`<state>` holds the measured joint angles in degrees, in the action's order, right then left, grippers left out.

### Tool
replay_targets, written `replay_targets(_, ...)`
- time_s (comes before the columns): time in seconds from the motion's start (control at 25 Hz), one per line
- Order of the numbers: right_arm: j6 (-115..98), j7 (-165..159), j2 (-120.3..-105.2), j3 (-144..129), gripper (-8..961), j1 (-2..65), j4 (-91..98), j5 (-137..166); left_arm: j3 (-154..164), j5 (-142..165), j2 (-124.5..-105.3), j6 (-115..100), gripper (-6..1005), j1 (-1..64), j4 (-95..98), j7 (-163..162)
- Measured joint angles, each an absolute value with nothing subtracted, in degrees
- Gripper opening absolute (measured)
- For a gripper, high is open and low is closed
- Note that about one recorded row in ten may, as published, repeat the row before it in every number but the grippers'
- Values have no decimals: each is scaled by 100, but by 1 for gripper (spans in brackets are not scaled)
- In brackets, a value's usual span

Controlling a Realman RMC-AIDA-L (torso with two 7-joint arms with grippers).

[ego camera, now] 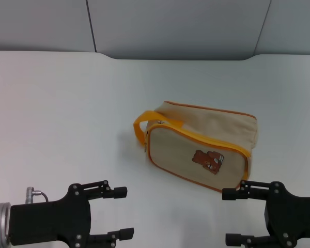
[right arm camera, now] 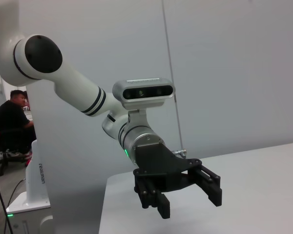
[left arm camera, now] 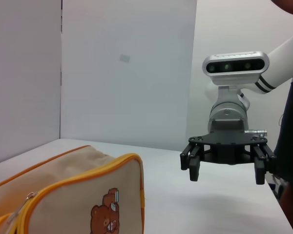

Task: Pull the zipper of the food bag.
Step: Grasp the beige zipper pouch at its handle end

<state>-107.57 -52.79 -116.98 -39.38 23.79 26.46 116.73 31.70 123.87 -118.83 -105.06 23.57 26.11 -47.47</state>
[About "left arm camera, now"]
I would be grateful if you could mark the beige orange bear food bag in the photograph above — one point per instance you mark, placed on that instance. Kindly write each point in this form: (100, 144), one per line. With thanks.
(68, 175)

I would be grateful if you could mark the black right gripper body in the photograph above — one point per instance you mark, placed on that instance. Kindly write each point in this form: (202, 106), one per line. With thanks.
(224, 148)

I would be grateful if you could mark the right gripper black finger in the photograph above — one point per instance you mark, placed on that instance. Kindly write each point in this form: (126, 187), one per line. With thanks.
(260, 168)
(194, 165)

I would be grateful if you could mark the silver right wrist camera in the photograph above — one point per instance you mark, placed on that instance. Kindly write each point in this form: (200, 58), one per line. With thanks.
(234, 76)

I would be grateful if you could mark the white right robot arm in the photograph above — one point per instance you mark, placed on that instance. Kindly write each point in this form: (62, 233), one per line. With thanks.
(282, 64)

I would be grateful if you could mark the silver metal zipper pull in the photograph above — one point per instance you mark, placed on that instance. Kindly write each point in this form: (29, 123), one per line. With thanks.
(30, 196)

